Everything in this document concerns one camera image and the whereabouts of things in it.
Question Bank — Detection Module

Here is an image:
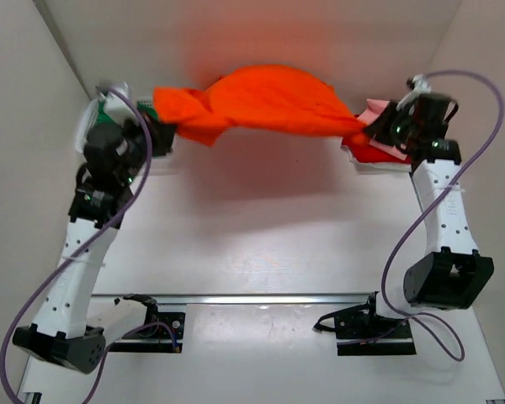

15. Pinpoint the orange t shirt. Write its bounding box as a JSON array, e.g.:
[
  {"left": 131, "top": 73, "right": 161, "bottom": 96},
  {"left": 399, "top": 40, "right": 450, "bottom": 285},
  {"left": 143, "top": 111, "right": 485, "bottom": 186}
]
[{"left": 152, "top": 65, "right": 369, "bottom": 146}]

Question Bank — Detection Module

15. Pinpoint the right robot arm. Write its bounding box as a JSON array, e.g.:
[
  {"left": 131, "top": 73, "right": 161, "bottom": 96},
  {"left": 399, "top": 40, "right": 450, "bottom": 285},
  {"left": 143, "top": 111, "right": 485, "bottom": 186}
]
[{"left": 360, "top": 93, "right": 494, "bottom": 338}]

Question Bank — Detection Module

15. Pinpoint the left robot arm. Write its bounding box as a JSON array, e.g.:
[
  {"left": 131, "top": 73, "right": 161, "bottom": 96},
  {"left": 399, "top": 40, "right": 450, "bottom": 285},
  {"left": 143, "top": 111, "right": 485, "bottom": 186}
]
[{"left": 13, "top": 114, "right": 176, "bottom": 374}]

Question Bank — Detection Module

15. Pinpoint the pink folded t shirt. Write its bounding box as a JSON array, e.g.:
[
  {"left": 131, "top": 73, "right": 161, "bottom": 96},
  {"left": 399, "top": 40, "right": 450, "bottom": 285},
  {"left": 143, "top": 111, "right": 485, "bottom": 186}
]
[{"left": 353, "top": 98, "right": 409, "bottom": 164}]

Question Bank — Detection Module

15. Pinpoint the red folded t shirt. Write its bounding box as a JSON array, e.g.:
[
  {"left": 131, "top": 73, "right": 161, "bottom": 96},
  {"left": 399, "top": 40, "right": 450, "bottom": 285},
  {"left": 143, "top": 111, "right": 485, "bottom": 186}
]
[{"left": 341, "top": 139, "right": 410, "bottom": 165}]

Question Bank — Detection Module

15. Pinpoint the white plastic basket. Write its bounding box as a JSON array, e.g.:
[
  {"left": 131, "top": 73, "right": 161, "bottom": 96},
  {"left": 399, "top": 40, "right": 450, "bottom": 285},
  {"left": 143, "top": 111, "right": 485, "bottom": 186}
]
[{"left": 74, "top": 98, "right": 153, "bottom": 155}]

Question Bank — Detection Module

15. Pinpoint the green t shirt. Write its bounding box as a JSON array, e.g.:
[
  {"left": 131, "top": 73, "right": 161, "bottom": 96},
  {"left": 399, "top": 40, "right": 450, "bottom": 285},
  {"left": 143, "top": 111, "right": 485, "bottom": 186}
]
[{"left": 96, "top": 101, "right": 158, "bottom": 125}]

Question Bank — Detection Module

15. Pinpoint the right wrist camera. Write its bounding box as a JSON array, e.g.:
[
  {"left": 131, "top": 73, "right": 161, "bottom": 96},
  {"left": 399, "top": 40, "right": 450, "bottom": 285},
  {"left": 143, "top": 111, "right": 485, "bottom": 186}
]
[{"left": 396, "top": 74, "right": 432, "bottom": 110}]

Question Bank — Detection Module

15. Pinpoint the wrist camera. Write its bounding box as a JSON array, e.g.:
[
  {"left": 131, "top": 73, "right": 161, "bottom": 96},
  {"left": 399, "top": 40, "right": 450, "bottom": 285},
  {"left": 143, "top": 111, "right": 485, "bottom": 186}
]
[
  {"left": 396, "top": 74, "right": 432, "bottom": 110},
  {"left": 98, "top": 82, "right": 136, "bottom": 125}
]

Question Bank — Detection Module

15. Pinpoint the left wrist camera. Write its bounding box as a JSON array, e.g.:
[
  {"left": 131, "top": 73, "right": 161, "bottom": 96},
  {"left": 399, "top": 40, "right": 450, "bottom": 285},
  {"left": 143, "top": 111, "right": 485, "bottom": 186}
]
[{"left": 98, "top": 82, "right": 136, "bottom": 125}]

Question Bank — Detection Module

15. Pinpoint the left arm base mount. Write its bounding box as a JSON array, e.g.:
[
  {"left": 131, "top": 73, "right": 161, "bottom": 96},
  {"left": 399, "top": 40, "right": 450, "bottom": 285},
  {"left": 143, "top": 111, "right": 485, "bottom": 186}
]
[{"left": 109, "top": 295, "right": 186, "bottom": 354}]

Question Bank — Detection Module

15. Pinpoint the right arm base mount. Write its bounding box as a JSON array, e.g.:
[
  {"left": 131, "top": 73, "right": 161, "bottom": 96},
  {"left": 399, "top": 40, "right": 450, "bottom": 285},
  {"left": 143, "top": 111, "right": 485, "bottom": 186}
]
[{"left": 313, "top": 292, "right": 417, "bottom": 357}]

